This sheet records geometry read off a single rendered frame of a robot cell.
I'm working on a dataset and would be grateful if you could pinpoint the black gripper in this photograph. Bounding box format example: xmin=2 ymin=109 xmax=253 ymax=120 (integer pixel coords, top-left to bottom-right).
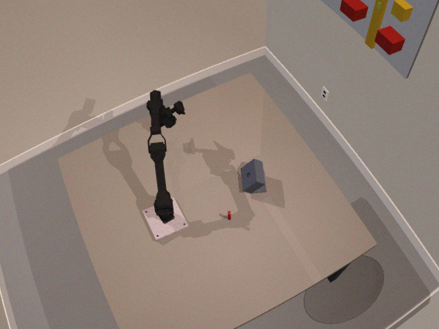
xmin=160 ymin=101 xmax=185 ymax=127

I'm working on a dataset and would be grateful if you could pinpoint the dark grey panel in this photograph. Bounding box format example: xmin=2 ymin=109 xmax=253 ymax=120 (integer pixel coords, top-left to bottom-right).
xmin=241 ymin=159 xmax=266 ymax=194

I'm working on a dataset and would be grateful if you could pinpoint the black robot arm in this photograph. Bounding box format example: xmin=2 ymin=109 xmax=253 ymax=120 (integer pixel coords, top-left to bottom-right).
xmin=147 ymin=90 xmax=177 ymax=224

